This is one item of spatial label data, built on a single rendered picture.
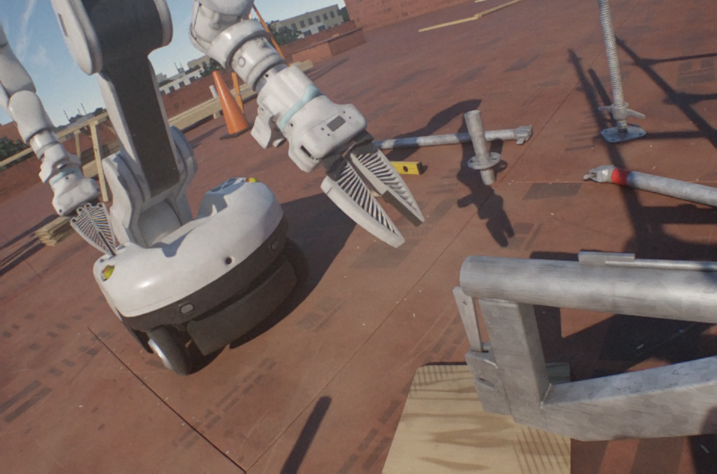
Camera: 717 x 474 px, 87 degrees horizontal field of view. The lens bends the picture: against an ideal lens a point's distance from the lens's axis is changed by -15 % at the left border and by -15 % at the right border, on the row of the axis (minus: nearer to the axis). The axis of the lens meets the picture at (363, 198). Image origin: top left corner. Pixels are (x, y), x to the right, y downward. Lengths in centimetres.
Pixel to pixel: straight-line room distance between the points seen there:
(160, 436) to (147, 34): 92
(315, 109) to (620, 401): 48
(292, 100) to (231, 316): 76
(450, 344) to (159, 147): 85
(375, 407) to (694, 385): 62
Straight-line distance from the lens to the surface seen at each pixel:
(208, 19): 60
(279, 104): 54
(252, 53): 57
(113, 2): 101
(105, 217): 105
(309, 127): 51
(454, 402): 88
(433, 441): 84
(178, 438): 117
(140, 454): 121
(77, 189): 104
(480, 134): 157
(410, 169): 193
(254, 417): 108
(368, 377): 101
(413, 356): 102
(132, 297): 117
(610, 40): 175
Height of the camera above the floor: 69
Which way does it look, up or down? 22 degrees down
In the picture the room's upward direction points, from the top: 21 degrees counter-clockwise
